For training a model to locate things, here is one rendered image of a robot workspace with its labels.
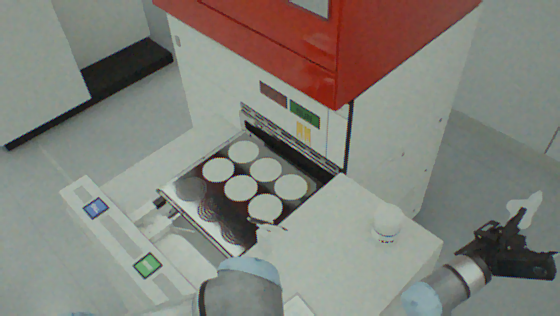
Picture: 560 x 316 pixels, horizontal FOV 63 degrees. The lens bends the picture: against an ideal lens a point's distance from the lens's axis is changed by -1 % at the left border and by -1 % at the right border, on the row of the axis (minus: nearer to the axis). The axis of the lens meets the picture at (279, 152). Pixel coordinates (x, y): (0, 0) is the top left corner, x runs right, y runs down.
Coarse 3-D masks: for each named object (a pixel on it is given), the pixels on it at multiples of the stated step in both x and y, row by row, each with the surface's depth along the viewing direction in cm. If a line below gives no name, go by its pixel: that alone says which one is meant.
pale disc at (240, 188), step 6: (234, 180) 144; (240, 180) 144; (246, 180) 144; (252, 180) 144; (228, 186) 142; (234, 186) 142; (240, 186) 142; (246, 186) 142; (252, 186) 142; (228, 192) 141; (234, 192) 141; (240, 192) 141; (246, 192) 141; (252, 192) 140; (234, 198) 139; (240, 198) 139; (246, 198) 139
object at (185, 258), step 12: (156, 216) 138; (144, 228) 135; (168, 240) 132; (180, 240) 132; (168, 252) 129; (180, 252) 129; (192, 252) 129; (180, 264) 127; (192, 264) 126; (204, 264) 126; (192, 276) 124; (204, 276) 124
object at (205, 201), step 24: (192, 168) 148; (240, 168) 147; (288, 168) 147; (168, 192) 141; (192, 192) 141; (216, 192) 141; (264, 192) 140; (312, 192) 140; (192, 216) 135; (216, 216) 135; (240, 216) 135; (216, 240) 129; (240, 240) 129
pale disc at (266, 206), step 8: (256, 200) 138; (264, 200) 138; (272, 200) 138; (248, 208) 136; (256, 208) 136; (264, 208) 136; (272, 208) 136; (280, 208) 136; (256, 216) 134; (264, 216) 134; (272, 216) 134
